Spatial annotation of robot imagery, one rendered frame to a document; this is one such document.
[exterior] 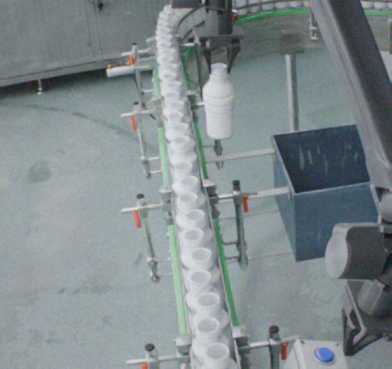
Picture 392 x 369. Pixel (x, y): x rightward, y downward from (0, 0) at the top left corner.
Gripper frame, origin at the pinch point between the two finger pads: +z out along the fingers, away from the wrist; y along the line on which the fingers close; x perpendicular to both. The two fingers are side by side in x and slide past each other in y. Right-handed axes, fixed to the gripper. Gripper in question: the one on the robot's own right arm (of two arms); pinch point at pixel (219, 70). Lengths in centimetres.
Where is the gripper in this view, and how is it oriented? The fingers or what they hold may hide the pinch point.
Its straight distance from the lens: 148.1
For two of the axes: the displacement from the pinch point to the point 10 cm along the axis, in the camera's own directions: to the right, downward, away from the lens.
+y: -9.9, 0.8, -1.1
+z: 0.1, 8.6, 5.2
